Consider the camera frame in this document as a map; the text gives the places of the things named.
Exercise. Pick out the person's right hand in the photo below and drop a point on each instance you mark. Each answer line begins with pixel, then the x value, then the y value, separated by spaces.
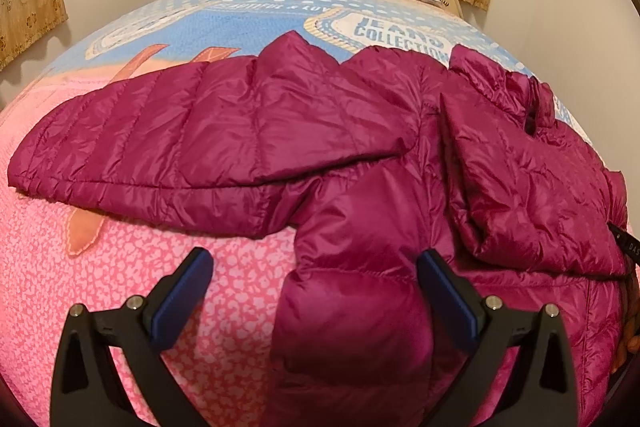
pixel 629 337

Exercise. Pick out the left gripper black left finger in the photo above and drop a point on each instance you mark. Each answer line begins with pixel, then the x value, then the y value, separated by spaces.
pixel 86 389

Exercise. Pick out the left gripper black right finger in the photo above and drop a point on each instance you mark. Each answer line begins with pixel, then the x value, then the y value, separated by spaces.
pixel 541 389

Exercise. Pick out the magenta quilted puffer jacket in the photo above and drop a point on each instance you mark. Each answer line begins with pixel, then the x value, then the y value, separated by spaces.
pixel 371 161

